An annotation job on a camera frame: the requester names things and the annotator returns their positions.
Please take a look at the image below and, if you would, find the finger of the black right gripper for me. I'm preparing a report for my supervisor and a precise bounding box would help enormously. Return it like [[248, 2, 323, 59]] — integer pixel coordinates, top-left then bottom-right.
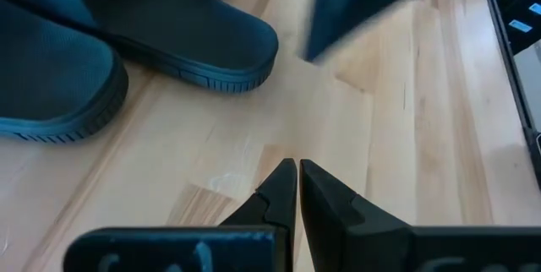
[[304, 0, 360, 60]]

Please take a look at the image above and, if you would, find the black rubber slide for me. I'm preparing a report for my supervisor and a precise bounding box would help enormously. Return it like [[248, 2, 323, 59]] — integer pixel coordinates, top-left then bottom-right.
[[0, 0, 130, 144], [0, 0, 280, 95]]

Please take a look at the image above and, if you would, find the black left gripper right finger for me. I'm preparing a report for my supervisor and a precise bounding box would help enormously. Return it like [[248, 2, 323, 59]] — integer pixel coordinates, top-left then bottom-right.
[[298, 159, 541, 272]]

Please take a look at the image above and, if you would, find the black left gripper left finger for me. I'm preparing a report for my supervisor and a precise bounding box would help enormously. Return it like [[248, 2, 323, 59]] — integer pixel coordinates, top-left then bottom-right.
[[63, 157, 298, 272]]

